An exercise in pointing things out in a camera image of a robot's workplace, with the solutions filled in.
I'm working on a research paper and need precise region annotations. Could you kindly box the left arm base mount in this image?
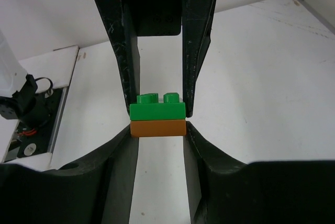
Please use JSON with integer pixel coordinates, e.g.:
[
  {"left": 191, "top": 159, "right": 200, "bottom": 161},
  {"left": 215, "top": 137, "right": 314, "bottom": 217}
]
[{"left": 4, "top": 87, "right": 68, "bottom": 162}]

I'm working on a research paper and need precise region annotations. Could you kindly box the orange green lego stack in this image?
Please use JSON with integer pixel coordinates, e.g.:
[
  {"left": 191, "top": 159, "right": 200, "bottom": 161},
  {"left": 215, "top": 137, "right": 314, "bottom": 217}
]
[{"left": 130, "top": 119, "right": 186, "bottom": 138}]

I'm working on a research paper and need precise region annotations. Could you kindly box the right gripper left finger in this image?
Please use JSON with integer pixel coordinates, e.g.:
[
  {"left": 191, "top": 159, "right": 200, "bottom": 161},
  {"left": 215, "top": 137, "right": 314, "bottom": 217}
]
[{"left": 1, "top": 127, "right": 139, "bottom": 223}]

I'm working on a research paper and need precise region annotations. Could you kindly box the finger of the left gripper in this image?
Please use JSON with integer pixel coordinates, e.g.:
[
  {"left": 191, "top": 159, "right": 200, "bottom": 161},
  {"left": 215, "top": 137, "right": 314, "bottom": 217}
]
[
  {"left": 94, "top": 0, "right": 140, "bottom": 109},
  {"left": 182, "top": 0, "right": 216, "bottom": 118}
]

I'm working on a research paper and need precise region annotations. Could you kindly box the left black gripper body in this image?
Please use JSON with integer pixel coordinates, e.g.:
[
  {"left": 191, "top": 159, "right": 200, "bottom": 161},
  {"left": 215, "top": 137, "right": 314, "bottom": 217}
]
[{"left": 125, "top": 0, "right": 182, "bottom": 37}]

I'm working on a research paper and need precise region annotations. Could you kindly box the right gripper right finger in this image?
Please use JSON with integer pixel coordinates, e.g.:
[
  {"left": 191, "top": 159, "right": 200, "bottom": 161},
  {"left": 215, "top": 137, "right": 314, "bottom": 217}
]
[{"left": 183, "top": 122, "right": 334, "bottom": 223}]

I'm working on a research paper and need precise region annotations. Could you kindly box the long green lego brick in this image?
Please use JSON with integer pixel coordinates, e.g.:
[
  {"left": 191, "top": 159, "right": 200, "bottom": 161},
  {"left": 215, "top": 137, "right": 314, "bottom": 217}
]
[{"left": 129, "top": 93, "right": 186, "bottom": 121}]

